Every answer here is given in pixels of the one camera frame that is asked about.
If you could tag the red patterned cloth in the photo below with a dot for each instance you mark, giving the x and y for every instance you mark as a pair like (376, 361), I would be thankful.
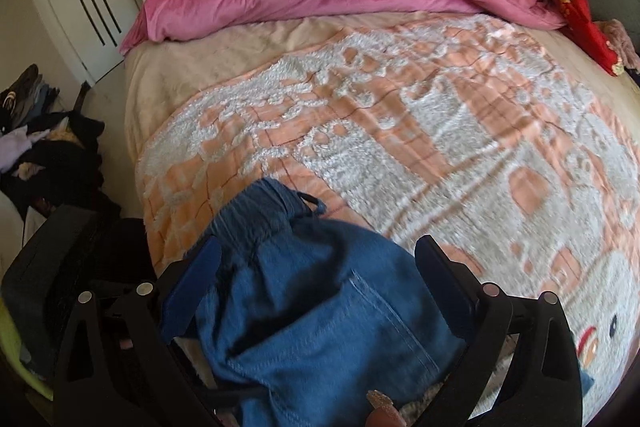
(595, 37)

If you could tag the beige bed sheet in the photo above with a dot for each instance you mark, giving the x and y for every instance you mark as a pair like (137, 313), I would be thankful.
(200, 62)

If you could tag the lime green tub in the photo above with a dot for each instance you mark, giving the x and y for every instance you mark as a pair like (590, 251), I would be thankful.
(20, 357)

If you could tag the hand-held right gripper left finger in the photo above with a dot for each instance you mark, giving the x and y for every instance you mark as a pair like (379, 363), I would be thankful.
(192, 297)

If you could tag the mauve fluffy cloth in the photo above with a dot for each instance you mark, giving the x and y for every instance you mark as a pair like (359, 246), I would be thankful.
(625, 39)

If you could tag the heap of dark clothes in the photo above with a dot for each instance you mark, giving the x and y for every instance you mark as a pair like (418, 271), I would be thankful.
(55, 152)

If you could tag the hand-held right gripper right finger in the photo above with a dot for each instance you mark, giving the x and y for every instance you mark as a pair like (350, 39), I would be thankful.
(445, 287)

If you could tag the person's right hand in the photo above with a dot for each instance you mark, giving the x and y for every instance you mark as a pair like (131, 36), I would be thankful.
(382, 412)

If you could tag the blue denim pants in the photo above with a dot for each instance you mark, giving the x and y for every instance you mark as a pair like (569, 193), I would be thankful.
(310, 307)

